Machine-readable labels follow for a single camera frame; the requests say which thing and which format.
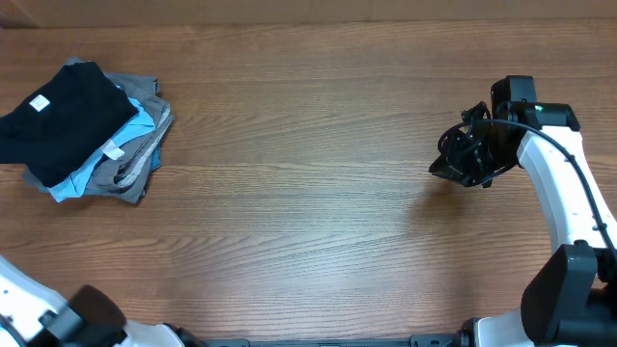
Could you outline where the black t-shirt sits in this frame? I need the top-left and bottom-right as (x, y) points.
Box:
(1, 62), (137, 187)

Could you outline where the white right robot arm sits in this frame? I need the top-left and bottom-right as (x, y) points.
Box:
(429, 75), (616, 346)

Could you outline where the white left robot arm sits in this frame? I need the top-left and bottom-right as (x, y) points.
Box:
(1, 258), (205, 347)

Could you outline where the grey folded garment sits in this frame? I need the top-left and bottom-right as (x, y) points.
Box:
(23, 72), (174, 203)

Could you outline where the light blue printed t-shirt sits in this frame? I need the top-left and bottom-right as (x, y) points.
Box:
(43, 97), (155, 202)

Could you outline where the brown cardboard backboard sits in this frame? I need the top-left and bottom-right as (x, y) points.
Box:
(1, 0), (616, 28)

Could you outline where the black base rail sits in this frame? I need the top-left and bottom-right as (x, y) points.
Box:
(202, 334), (459, 347)

